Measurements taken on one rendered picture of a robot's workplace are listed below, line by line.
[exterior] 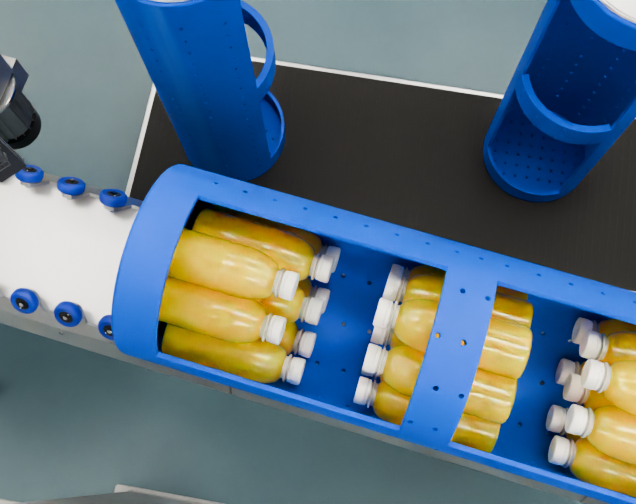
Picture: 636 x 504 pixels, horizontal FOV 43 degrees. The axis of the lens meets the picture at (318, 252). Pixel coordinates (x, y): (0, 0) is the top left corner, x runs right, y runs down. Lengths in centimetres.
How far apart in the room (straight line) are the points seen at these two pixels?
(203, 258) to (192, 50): 58
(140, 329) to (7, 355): 135
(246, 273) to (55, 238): 46
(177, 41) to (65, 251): 43
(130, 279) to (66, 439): 131
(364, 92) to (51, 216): 114
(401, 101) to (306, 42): 41
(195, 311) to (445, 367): 34
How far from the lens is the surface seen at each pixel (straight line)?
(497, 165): 225
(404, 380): 108
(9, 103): 177
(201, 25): 149
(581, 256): 223
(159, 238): 104
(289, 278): 107
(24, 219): 145
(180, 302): 111
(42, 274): 141
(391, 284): 112
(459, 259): 106
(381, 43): 255
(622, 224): 229
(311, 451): 221
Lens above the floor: 221
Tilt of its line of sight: 75 degrees down
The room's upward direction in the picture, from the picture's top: 4 degrees counter-clockwise
